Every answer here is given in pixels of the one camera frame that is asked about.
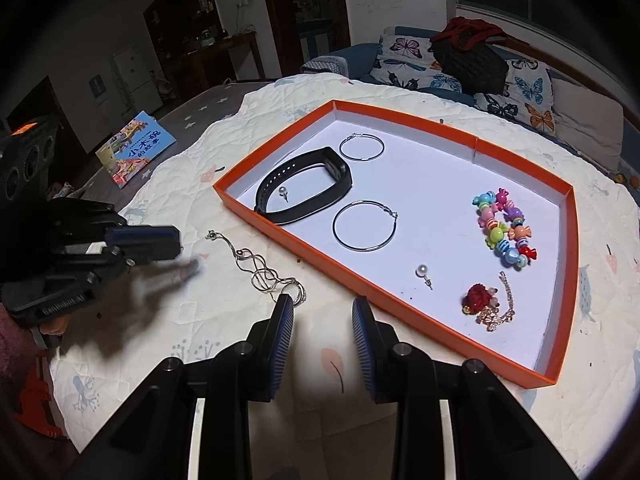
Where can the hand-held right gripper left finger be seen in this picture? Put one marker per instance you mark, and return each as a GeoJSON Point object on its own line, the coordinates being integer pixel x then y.
{"type": "Point", "coordinates": [282, 345]}

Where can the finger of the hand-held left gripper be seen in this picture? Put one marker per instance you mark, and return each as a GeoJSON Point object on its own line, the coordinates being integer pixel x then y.
{"type": "Point", "coordinates": [150, 254]}
{"type": "Point", "coordinates": [145, 235]}

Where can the grey star bed sheet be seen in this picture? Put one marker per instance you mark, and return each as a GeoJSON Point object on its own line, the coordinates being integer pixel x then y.
{"type": "Point", "coordinates": [200, 110]}

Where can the children's picture book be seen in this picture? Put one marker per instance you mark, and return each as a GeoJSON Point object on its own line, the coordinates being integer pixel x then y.
{"type": "Point", "coordinates": [140, 145]}

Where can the plain white pillow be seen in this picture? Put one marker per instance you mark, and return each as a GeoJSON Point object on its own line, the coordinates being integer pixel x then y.
{"type": "Point", "coordinates": [587, 120]}

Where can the red bead charm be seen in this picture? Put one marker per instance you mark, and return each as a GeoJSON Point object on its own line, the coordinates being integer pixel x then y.
{"type": "Point", "coordinates": [477, 296]}

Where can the black smart band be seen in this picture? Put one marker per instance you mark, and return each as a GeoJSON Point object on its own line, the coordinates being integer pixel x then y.
{"type": "Point", "coordinates": [335, 160]}

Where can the dark shelf cabinet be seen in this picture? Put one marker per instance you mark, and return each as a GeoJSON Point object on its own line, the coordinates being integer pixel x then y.
{"type": "Point", "coordinates": [185, 20]}

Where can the black quilted bag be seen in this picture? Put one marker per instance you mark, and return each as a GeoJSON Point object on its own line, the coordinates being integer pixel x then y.
{"type": "Point", "coordinates": [470, 67]}

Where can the person's left hand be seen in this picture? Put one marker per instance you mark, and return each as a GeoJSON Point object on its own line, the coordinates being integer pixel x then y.
{"type": "Point", "coordinates": [52, 327]}

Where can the pearl stud earring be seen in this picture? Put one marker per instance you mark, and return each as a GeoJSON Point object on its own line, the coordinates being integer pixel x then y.
{"type": "Point", "coordinates": [422, 271]}
{"type": "Point", "coordinates": [283, 191]}

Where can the dark wooden doorway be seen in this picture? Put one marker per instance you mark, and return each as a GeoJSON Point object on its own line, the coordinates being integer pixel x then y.
{"type": "Point", "coordinates": [305, 15]}

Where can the dark wooden table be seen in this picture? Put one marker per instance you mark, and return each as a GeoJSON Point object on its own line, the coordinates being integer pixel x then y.
{"type": "Point", "coordinates": [230, 52]}

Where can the orange shallow cardboard box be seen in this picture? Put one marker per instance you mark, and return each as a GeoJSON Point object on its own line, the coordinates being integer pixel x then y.
{"type": "Point", "coordinates": [425, 200]}

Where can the grey crumpled cloth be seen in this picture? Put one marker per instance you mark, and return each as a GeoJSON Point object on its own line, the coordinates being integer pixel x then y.
{"type": "Point", "coordinates": [62, 191]}

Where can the silver hoop earring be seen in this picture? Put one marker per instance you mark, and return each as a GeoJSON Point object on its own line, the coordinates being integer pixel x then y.
{"type": "Point", "coordinates": [361, 160]}
{"type": "Point", "coordinates": [364, 250]}

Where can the blue upholstered sofa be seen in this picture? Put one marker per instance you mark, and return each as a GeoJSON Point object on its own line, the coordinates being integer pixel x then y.
{"type": "Point", "coordinates": [360, 57]}

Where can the butterfly print pillow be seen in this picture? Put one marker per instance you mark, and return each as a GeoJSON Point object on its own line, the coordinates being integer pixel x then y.
{"type": "Point", "coordinates": [525, 92]}
{"type": "Point", "coordinates": [405, 60]}

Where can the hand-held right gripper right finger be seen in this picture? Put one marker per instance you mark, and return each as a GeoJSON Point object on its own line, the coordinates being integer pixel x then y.
{"type": "Point", "coordinates": [364, 345]}

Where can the person's left forearm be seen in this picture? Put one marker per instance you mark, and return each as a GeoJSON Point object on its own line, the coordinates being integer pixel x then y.
{"type": "Point", "coordinates": [15, 352]}

